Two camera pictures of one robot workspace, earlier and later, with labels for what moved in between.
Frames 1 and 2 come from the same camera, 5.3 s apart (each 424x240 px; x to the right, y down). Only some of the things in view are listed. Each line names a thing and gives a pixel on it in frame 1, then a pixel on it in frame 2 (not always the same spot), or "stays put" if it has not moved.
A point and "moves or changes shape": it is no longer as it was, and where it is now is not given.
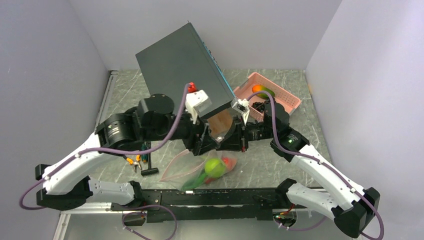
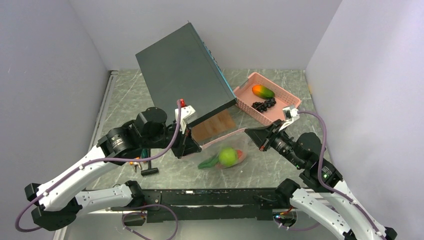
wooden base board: (220, 124) stays put
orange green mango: (260, 88) stays put
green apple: (215, 167) → (228, 156)
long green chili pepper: (195, 183) → (209, 162)
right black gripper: (237, 139) → (259, 135)
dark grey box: (179, 58) stays put
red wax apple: (229, 162) → (239, 153)
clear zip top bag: (192, 169) moves or changes shape
